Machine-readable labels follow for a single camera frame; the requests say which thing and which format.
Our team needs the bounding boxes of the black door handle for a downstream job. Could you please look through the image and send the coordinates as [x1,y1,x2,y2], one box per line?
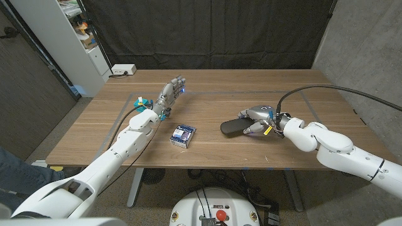
[0,26,19,40]

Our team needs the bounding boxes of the cardboard box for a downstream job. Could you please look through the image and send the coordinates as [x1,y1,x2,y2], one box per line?
[82,33,98,50]

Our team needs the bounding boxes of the black curtain backdrop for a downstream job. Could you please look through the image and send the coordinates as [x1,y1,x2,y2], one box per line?
[80,0,339,70]

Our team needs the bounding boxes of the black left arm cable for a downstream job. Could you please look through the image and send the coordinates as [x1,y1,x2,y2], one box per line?
[106,105,148,151]

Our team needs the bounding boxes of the black round grille object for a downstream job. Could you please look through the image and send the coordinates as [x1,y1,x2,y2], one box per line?
[143,168,166,185]

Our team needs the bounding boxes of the orange toy figure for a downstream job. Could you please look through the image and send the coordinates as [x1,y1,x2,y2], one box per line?
[75,21,90,35]

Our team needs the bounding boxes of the black glasses case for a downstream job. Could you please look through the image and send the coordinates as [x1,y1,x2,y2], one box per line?
[220,117,257,137]

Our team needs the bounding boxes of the blue package box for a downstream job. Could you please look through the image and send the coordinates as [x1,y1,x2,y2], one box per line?
[170,124,197,149]

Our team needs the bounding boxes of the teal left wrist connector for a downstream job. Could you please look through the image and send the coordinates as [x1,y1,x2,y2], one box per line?
[133,97,153,112]

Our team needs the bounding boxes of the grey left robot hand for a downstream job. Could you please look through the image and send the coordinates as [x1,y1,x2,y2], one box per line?
[152,74,187,119]

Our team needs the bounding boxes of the grey table leg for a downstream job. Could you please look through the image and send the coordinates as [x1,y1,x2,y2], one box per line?
[126,168,145,208]
[283,170,305,213]

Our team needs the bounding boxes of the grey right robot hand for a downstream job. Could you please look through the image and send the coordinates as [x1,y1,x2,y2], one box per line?
[237,105,291,137]

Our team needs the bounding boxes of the white shelf cabinet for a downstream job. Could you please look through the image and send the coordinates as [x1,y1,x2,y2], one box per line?
[9,0,113,98]

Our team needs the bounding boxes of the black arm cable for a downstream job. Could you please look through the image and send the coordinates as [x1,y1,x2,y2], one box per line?
[275,84,402,114]
[106,105,148,151]

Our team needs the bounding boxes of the person's leg in jeans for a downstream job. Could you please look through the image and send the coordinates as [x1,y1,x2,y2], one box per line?
[0,147,65,214]

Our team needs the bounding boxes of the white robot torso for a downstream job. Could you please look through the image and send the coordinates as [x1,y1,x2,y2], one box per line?
[169,187,261,226]

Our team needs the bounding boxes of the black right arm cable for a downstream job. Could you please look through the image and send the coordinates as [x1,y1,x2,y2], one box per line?
[275,84,402,114]

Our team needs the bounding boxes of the white power strip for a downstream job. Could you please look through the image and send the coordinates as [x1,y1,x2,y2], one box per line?
[111,63,138,76]

